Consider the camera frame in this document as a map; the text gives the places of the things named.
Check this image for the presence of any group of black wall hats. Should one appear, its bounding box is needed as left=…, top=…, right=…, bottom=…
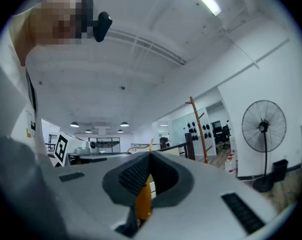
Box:
left=186, top=121, right=213, bottom=142

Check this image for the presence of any black trash bin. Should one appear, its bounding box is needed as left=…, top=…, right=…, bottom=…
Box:
left=272, top=158, right=290, bottom=184

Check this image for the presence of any dark wooden post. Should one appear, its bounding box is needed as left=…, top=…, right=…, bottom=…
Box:
left=184, top=132, right=196, bottom=161

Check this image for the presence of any black head-worn camera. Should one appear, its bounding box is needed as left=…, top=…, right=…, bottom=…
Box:
left=87, top=11, right=114, bottom=43

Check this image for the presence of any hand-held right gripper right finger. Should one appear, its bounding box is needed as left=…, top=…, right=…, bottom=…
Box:
left=137, top=150, right=279, bottom=240

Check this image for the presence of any brown wooden coat rack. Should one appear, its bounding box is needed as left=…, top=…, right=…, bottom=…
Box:
left=185, top=96, right=214, bottom=164

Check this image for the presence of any black office chair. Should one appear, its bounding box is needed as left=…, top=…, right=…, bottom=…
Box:
left=219, top=123, right=232, bottom=145

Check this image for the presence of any person's head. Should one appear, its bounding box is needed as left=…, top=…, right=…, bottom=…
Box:
left=28, top=0, right=94, bottom=46

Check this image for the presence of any black standing fan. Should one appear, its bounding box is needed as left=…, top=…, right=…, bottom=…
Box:
left=241, top=99, right=287, bottom=194

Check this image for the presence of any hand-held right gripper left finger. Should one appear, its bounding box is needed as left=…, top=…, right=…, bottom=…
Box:
left=52, top=151, right=152, bottom=240

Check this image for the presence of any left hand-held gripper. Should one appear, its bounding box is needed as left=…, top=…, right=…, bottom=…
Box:
left=53, top=131, right=100, bottom=168

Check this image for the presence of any person in white shirt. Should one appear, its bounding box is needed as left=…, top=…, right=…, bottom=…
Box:
left=0, top=8, right=57, bottom=171

